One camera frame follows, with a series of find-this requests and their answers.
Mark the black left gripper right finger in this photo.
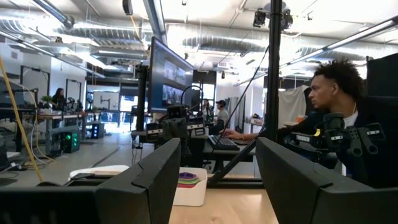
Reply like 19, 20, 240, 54
255, 136, 398, 224

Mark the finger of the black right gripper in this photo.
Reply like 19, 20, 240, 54
162, 117, 176, 141
175, 117, 189, 141

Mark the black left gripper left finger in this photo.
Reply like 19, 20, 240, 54
0, 137, 182, 224

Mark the dark blue measuring cup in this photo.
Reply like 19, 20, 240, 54
178, 171, 198, 180

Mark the white plastic basket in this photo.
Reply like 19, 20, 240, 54
172, 166, 208, 207

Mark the person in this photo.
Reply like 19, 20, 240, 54
214, 99, 230, 126
201, 98, 213, 123
222, 58, 398, 189
51, 87, 67, 111

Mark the black keyboard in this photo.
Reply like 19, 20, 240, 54
207, 134, 241, 152

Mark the black desk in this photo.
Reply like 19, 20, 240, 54
201, 139, 265, 164

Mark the white trash bin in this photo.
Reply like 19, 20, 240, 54
68, 164, 131, 181

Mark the black monitor stand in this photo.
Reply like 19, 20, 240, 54
135, 65, 149, 133

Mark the black computer monitor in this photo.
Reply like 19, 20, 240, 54
147, 36, 195, 114

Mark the computer tower with green lights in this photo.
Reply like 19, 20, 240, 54
60, 125, 82, 154

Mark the black computer tower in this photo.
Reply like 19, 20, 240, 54
91, 122, 106, 140

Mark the wooden work table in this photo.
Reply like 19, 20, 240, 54
0, 107, 91, 156

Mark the white hanging sheet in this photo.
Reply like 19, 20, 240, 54
277, 85, 310, 129

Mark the green potted plant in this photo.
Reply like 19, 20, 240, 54
39, 94, 54, 110

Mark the black partition panel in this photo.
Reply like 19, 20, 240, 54
366, 52, 398, 98

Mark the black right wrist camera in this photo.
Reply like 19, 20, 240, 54
167, 105, 188, 119

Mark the silver ventilation duct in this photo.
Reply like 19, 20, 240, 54
182, 34, 268, 54

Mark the yellow cable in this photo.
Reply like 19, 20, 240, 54
0, 55, 44, 184

